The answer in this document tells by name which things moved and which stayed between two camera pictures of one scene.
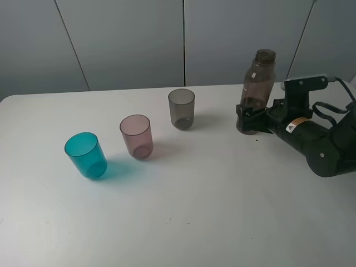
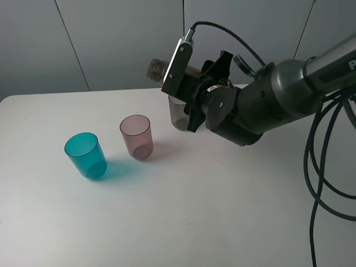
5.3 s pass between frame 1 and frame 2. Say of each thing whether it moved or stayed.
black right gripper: moved
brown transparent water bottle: moved
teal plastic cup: stayed
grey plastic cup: stayed
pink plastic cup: stayed
